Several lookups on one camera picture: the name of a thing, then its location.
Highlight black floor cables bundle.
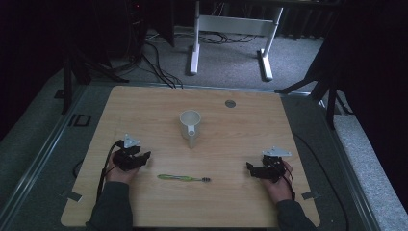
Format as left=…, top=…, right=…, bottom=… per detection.
left=140, top=41, right=185, bottom=90

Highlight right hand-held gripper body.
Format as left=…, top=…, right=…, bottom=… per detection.
left=262, top=146, right=293, bottom=184

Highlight long black cable on mat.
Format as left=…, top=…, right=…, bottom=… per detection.
left=293, top=133, right=350, bottom=231

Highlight black cloth screen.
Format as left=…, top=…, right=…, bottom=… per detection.
left=307, top=0, right=408, bottom=203

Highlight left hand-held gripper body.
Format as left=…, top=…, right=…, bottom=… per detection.
left=112, top=134, right=142, bottom=171

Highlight person's left hand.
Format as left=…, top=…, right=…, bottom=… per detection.
left=106, top=157, right=140, bottom=185

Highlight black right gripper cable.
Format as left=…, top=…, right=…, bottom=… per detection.
left=272, top=160, right=296, bottom=200

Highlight white metal desk frame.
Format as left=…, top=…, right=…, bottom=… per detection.
left=187, top=0, right=285, bottom=82

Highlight black pleated curtain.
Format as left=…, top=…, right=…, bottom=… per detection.
left=172, top=0, right=328, bottom=41

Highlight green and grey toothbrush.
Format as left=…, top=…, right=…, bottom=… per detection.
left=157, top=173, right=212, bottom=184

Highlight thin floor cables under frame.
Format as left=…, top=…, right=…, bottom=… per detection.
left=198, top=31, right=258, bottom=45

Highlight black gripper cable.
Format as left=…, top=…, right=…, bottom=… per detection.
left=95, top=141, right=124, bottom=201
left=272, top=160, right=296, bottom=200

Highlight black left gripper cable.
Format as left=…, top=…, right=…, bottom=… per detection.
left=95, top=141, right=124, bottom=201

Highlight white cup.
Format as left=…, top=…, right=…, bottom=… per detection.
left=178, top=109, right=203, bottom=150

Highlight black metal stand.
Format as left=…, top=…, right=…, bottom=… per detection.
left=54, top=41, right=129, bottom=115
left=275, top=32, right=354, bottom=130

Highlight dark equipment tower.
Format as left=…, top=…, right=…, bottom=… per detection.
left=124, top=0, right=149, bottom=61

